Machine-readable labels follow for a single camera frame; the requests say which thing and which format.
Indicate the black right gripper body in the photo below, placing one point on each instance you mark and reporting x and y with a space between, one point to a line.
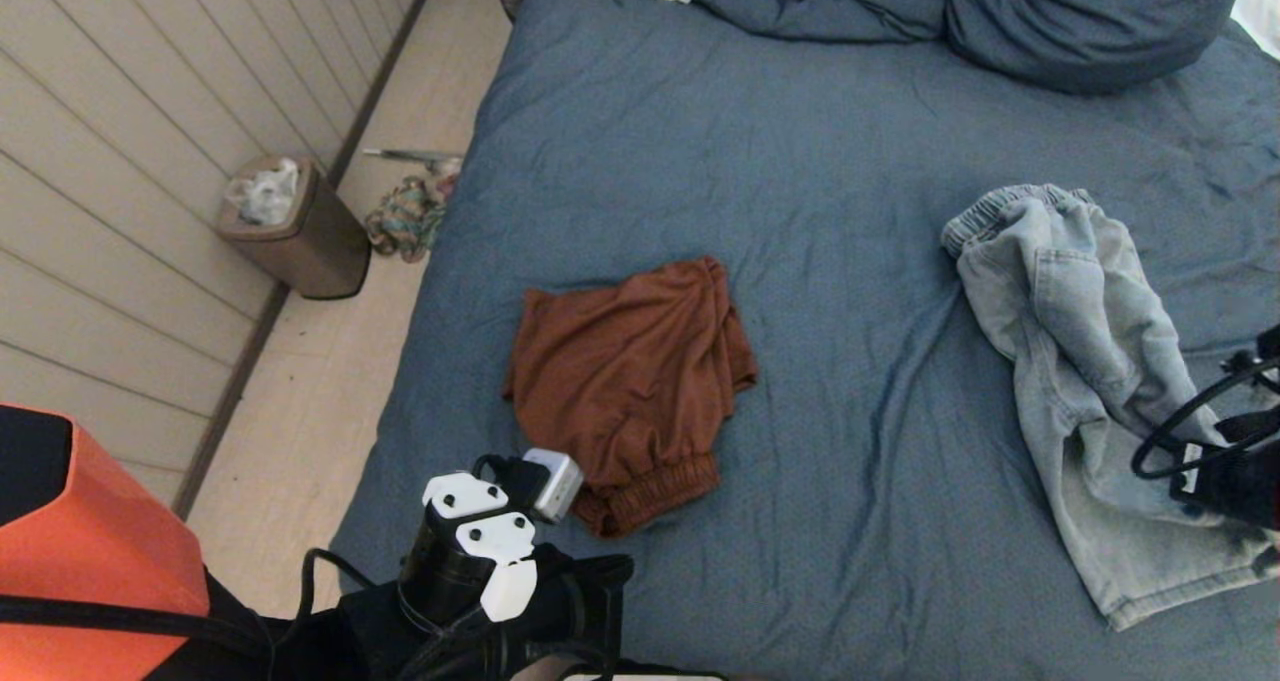
1255 471

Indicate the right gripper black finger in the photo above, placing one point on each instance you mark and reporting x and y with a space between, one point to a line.
1188 493
1190 461

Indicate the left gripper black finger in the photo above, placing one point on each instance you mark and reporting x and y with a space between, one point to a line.
606 586
603 641

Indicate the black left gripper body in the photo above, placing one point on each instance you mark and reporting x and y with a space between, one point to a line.
445 571

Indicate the light blue denim shorts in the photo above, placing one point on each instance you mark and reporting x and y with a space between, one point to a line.
1080 361

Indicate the rust brown garment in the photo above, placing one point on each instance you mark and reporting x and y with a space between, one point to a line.
630 381

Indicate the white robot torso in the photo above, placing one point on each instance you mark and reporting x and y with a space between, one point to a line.
640 676

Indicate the brown trash bin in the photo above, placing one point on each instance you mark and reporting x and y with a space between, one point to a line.
325 251

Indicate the colourful crumpled cloth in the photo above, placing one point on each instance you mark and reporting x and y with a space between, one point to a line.
405 219

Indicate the white plastic bin bag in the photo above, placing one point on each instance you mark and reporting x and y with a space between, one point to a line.
268 197

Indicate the grey metal rod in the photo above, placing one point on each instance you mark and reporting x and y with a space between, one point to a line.
410 154

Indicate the blue pillow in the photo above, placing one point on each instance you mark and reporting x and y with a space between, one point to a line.
1090 21

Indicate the white pillow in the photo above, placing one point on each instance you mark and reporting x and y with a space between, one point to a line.
1264 6

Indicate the blue bed sheet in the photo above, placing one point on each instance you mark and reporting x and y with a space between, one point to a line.
800 111

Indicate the bunched blue duvet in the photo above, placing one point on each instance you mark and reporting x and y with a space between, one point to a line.
820 1

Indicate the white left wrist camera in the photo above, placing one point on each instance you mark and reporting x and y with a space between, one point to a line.
510 586

